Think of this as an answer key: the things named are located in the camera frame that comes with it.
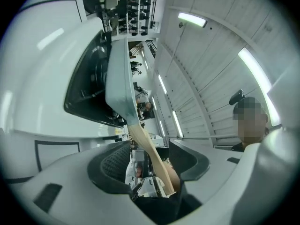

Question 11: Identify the person's black shirt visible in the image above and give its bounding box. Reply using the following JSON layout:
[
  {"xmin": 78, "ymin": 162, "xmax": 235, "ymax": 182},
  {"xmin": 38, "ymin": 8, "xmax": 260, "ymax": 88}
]
[{"xmin": 231, "ymin": 141, "xmax": 247, "ymax": 153}]

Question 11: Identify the black head-worn camera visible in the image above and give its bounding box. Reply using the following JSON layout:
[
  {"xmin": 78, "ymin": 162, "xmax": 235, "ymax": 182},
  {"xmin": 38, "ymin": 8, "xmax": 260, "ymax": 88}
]
[{"xmin": 229, "ymin": 89, "xmax": 246, "ymax": 106}]

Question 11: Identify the ceiling light panel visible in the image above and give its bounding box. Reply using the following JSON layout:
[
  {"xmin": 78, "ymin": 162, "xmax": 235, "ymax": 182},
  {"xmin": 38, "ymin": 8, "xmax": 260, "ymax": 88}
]
[
  {"xmin": 157, "ymin": 74, "xmax": 168, "ymax": 95},
  {"xmin": 177, "ymin": 11, "xmax": 209, "ymax": 29},
  {"xmin": 237, "ymin": 46, "xmax": 281, "ymax": 128},
  {"xmin": 172, "ymin": 110, "xmax": 183, "ymax": 138}
]

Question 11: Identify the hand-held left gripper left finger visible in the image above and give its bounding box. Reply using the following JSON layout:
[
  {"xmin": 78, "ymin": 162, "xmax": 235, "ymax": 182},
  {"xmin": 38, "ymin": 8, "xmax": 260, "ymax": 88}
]
[{"xmin": 7, "ymin": 141, "xmax": 150, "ymax": 225}]

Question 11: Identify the white table with black lines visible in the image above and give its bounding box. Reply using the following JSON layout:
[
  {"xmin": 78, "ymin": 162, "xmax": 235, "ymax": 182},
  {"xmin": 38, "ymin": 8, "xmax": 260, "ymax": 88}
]
[{"xmin": 2, "ymin": 0, "xmax": 132, "ymax": 185}]

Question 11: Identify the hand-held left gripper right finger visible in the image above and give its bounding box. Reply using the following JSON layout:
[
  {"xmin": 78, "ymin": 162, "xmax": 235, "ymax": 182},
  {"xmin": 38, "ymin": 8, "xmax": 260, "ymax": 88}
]
[{"xmin": 168, "ymin": 127, "xmax": 300, "ymax": 225}]

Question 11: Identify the white shelf with black items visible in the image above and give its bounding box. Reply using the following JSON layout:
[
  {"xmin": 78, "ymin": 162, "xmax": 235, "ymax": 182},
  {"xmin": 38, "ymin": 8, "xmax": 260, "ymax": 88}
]
[{"xmin": 114, "ymin": 0, "xmax": 160, "ymax": 37}]

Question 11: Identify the light blue rectangular pan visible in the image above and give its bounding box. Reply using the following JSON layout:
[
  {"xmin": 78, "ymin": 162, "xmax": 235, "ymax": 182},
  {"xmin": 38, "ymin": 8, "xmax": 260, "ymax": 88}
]
[{"xmin": 105, "ymin": 37, "xmax": 181, "ymax": 195}]

